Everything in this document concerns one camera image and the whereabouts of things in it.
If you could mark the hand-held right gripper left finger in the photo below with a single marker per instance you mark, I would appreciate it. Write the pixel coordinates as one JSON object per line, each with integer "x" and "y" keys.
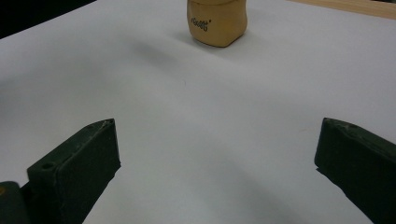
{"x": 77, "y": 174}

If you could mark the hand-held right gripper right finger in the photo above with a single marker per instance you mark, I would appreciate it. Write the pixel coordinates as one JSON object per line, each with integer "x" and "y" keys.
{"x": 358, "y": 165}

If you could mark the brown holder with animal figure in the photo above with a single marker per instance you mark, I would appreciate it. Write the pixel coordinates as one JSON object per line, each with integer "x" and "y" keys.
{"x": 218, "y": 21}

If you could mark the wooden table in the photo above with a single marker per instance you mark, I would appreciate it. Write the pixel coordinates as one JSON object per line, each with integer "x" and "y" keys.
{"x": 351, "y": 6}

